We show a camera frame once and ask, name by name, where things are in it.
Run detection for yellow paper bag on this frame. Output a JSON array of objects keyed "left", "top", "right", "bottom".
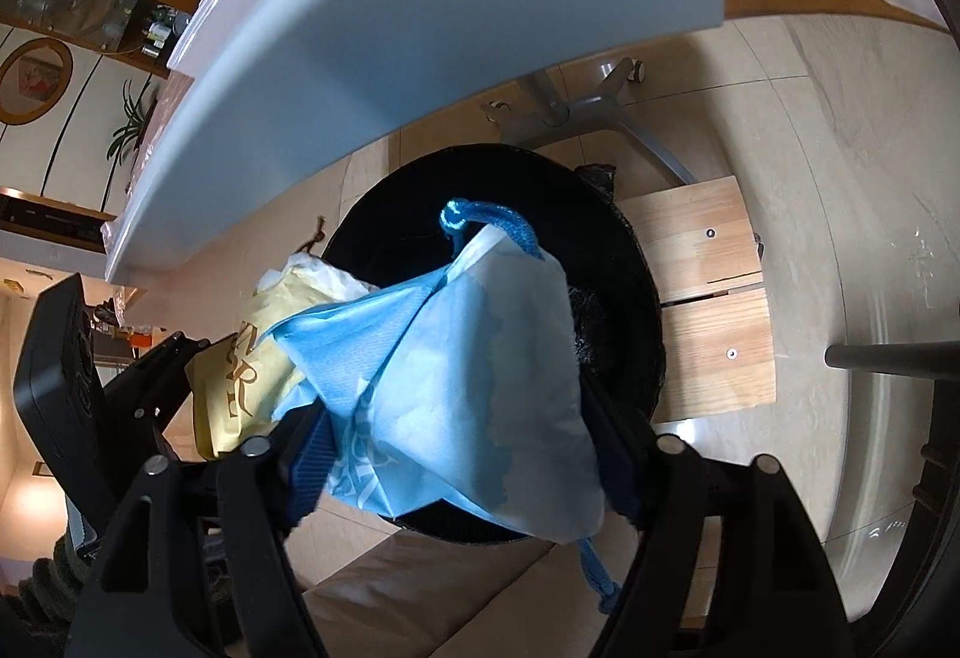
[{"left": 185, "top": 253, "right": 380, "bottom": 460}]

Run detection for blue drawstring plastic bag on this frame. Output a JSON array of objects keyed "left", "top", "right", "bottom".
[{"left": 271, "top": 199, "right": 623, "bottom": 618}]

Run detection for person's left forearm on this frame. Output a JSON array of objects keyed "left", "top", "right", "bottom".
[{"left": 0, "top": 538, "right": 91, "bottom": 658}]

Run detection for wooden stool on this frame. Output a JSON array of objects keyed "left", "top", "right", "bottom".
[{"left": 615, "top": 176, "right": 777, "bottom": 425}]

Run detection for glass coffee table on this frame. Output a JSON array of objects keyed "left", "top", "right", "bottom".
[{"left": 780, "top": 28, "right": 960, "bottom": 599}]

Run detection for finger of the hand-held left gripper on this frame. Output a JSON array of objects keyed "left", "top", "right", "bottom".
[{"left": 101, "top": 332, "right": 211, "bottom": 456}]

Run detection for grey chair base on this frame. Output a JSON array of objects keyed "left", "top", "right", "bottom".
[{"left": 480, "top": 54, "right": 698, "bottom": 187}]

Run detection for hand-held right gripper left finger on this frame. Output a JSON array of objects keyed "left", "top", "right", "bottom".
[{"left": 66, "top": 403, "right": 338, "bottom": 658}]

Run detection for potted green plant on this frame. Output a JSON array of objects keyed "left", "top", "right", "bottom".
[{"left": 109, "top": 77, "right": 162, "bottom": 164}]

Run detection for round framed picture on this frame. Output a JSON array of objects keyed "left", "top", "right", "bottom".
[{"left": 0, "top": 37, "right": 74, "bottom": 125}]

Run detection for black trash bin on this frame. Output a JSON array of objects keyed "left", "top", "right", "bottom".
[{"left": 321, "top": 142, "right": 668, "bottom": 546}]

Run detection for grey table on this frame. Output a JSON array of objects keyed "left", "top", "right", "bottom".
[{"left": 105, "top": 0, "right": 727, "bottom": 284}]

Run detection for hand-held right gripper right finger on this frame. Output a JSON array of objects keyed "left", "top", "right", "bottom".
[{"left": 577, "top": 373, "right": 852, "bottom": 658}]

